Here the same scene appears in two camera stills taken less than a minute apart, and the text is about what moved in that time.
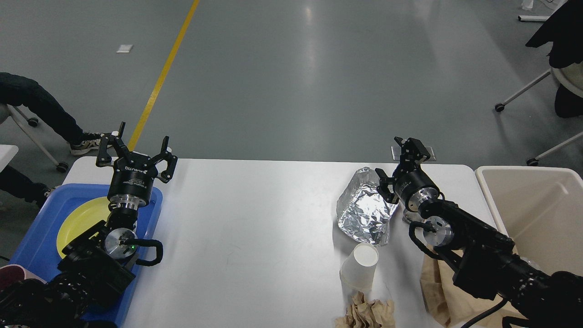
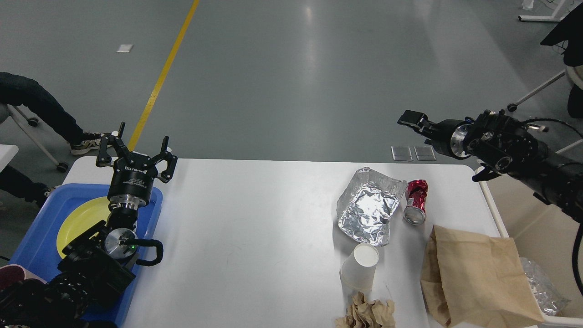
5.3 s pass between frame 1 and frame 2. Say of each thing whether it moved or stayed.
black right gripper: moved
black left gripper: stayed
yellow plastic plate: stayed
